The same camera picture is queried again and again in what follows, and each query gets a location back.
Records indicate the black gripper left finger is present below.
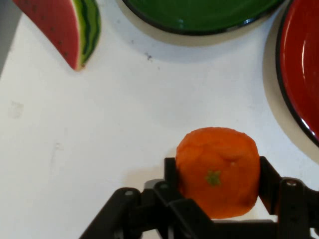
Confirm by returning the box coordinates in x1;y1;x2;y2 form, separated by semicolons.
79;157;217;239

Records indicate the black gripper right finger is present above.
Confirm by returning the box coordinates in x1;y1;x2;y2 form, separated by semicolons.
259;156;319;239

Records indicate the orange mandarin fruit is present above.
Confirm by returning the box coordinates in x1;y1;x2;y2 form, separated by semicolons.
175;126;262;220

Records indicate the red enamel plate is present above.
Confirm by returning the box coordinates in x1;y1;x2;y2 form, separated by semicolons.
275;0;319;148

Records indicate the dark green enamel plate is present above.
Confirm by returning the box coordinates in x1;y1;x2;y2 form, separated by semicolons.
121;0;287;36

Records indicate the watermelon slice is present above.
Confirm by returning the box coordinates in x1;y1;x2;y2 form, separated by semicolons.
12;0;102;72

